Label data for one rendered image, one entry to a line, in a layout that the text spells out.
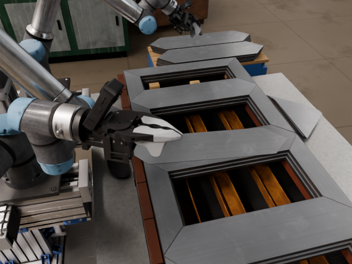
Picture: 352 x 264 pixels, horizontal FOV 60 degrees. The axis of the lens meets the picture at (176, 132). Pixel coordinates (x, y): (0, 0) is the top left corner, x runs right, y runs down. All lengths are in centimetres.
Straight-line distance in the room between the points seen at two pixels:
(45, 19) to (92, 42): 238
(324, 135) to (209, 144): 67
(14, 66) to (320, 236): 107
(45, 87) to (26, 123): 15
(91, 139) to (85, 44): 325
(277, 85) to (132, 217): 127
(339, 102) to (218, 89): 197
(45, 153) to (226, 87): 127
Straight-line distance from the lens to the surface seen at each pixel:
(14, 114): 70
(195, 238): 113
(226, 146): 142
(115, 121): 61
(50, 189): 110
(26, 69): 81
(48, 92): 81
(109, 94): 56
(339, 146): 178
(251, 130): 153
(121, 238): 136
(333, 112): 337
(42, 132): 68
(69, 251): 193
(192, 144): 141
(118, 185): 152
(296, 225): 123
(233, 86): 182
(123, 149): 61
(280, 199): 152
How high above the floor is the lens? 185
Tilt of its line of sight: 42 degrees down
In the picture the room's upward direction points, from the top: straight up
